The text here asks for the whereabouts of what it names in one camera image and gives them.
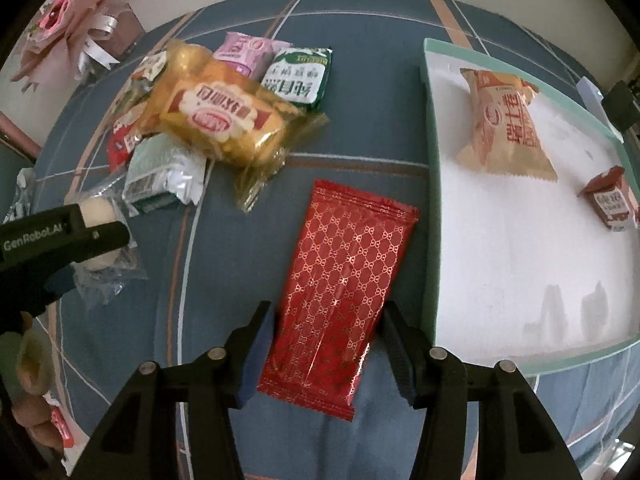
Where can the black power adapter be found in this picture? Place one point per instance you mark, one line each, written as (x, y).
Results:
(622, 105)

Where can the clear packet with white cake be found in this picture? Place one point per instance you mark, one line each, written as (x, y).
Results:
(97, 210)

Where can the dark green snack packet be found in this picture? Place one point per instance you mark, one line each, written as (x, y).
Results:
(295, 80)

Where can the person's left hand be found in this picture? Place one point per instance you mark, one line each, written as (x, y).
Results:
(35, 420)

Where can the orange cake roll packet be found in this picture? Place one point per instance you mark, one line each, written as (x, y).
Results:
(500, 120)

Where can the light green snack packet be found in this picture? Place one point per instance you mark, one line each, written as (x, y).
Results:
(160, 170)

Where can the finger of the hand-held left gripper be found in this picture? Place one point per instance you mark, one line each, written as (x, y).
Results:
(105, 240)
(57, 285)

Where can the yellow biscuit packet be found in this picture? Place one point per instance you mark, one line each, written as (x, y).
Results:
(225, 115)

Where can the crumpled silver wrapper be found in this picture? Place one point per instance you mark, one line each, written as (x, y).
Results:
(22, 190)

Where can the pink flower bouquet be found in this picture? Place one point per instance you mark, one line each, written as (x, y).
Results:
(65, 15)

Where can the white floral snack packet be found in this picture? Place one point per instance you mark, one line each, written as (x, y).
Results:
(147, 67)

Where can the small brown-red snack packet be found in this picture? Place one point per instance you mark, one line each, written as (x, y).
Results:
(610, 200)

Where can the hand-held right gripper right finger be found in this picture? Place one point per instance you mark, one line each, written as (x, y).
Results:
(400, 360)

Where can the white power strip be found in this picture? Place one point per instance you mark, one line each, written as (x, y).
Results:
(590, 92)

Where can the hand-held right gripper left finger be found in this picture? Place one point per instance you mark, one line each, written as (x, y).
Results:
(257, 360)

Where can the pink snack packet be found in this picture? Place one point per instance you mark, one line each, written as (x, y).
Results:
(240, 50)

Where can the teal-rimmed white tray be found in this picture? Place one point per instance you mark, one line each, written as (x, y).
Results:
(500, 260)

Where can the red gold-patterned snack packet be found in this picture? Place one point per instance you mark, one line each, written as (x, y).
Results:
(345, 285)

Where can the red and white snack packet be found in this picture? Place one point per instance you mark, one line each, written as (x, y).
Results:
(120, 142)

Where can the small red snack packet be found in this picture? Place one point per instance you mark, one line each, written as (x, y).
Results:
(61, 425)

